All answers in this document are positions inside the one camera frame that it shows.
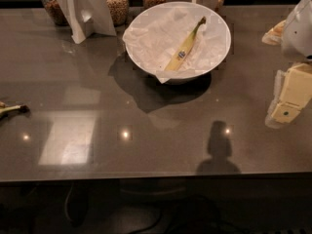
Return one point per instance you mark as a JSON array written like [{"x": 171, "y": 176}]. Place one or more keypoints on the glass jar far right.
[{"x": 219, "y": 5}]

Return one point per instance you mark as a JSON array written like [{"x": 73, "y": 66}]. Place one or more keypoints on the white folded card stand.
[{"x": 87, "y": 17}]

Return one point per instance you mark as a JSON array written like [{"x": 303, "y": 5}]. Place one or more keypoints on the glass jar of nuts left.
[{"x": 54, "y": 11}]

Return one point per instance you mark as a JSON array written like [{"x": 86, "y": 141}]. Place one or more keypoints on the white bowl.
[{"x": 143, "y": 58}]

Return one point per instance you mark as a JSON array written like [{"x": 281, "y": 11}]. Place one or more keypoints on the banana stem at left edge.
[{"x": 5, "y": 109}]

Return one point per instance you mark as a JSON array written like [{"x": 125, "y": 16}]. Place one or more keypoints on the yellow banana with sticker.
[{"x": 184, "y": 49}]

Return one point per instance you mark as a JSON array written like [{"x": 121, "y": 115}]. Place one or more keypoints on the white crumpled paper liner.
[{"x": 152, "y": 39}]

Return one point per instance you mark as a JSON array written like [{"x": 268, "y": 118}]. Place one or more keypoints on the glass jar of nuts middle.
[{"x": 118, "y": 10}]

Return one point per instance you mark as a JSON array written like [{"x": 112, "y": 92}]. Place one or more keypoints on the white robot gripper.
[{"x": 298, "y": 36}]

